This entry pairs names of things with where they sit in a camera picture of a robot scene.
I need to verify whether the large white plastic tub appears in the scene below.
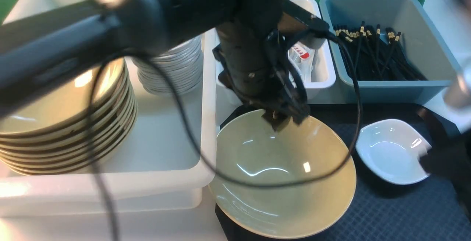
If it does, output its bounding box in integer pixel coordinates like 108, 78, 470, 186
0, 0, 217, 217

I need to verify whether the white spoon red handle tip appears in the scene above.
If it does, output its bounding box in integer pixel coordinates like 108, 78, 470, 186
288, 43, 316, 83

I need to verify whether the stack of white sauce dishes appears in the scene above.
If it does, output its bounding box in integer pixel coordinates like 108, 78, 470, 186
132, 35, 204, 96

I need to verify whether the white spoon bin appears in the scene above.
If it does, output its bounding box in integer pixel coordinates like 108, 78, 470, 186
214, 0, 336, 106

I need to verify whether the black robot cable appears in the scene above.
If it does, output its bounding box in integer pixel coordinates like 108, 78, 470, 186
85, 31, 363, 241

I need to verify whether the white square sauce dish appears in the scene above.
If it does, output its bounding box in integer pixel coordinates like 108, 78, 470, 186
355, 119, 431, 186

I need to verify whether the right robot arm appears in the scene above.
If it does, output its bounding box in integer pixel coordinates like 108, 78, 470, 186
419, 56, 471, 219

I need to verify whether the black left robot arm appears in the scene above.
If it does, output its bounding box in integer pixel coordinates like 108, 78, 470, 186
1, 0, 333, 130

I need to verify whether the black serving tray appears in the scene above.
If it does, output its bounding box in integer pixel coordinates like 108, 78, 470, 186
215, 103, 471, 241

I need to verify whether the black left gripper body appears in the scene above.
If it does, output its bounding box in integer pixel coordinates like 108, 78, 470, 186
213, 0, 329, 131

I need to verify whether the stack of tan noodle bowls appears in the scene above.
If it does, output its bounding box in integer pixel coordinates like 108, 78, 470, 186
1, 59, 138, 176

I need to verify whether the tan noodle bowl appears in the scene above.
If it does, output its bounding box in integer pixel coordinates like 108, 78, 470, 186
209, 110, 357, 239

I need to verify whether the blue-grey chopstick bin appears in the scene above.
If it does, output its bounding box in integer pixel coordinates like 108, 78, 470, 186
319, 0, 461, 104

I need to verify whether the pile of black chopsticks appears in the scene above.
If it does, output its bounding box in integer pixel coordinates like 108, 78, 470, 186
333, 22, 427, 81

